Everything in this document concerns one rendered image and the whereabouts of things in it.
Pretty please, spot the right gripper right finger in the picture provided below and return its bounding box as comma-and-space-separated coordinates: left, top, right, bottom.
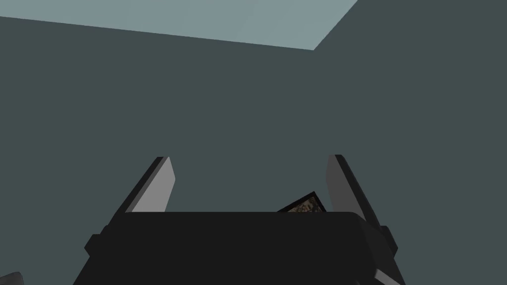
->
325, 154, 382, 229

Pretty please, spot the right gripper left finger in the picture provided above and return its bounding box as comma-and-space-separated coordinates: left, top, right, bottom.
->
114, 156, 176, 214

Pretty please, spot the black framed wall picture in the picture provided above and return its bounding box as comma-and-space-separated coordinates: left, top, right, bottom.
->
277, 191, 327, 213

